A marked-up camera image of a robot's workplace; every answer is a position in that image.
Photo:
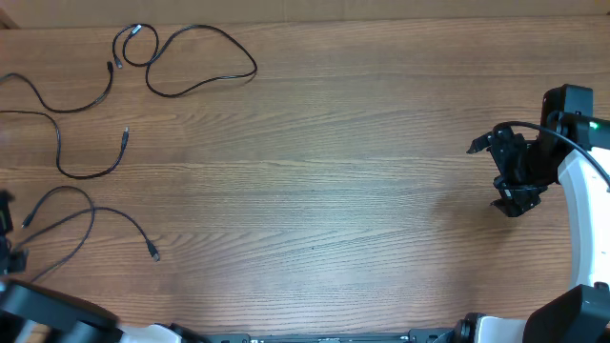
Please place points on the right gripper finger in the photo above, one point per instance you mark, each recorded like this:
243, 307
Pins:
516, 202
481, 143

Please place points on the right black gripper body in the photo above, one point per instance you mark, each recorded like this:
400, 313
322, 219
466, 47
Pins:
520, 164

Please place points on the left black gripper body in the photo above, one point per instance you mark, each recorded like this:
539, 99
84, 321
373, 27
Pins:
5, 262

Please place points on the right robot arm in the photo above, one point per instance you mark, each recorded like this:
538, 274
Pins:
570, 147

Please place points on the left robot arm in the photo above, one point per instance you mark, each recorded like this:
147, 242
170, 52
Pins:
69, 319

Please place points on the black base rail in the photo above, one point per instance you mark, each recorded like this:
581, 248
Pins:
372, 337

